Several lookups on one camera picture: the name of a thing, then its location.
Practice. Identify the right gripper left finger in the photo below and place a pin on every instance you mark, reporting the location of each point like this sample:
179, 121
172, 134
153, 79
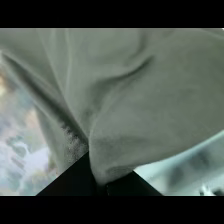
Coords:
75, 181

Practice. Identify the grey garment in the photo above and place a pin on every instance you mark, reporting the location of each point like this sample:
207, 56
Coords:
140, 100

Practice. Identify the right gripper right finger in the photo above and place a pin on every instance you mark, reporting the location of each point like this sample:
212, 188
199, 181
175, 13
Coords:
133, 186

